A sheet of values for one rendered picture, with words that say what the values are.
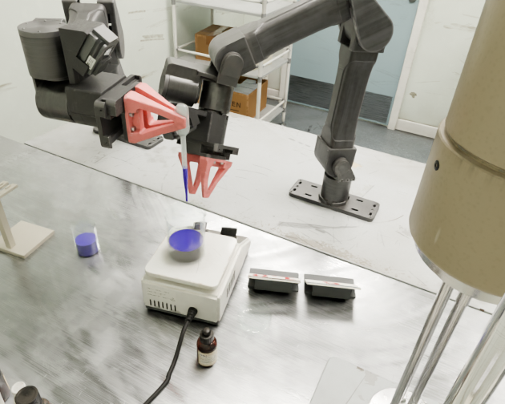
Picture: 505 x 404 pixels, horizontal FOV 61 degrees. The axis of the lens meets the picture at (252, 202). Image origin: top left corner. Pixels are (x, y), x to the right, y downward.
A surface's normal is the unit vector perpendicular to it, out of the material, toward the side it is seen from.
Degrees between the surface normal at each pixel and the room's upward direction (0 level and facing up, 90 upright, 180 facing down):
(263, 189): 0
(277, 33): 85
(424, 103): 90
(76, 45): 92
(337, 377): 0
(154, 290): 90
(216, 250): 0
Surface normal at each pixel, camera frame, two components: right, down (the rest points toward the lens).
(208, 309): -0.25, 0.55
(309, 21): 0.21, 0.54
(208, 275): 0.05, -0.81
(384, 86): -0.46, 0.50
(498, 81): -0.94, 0.16
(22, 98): 0.89, 0.30
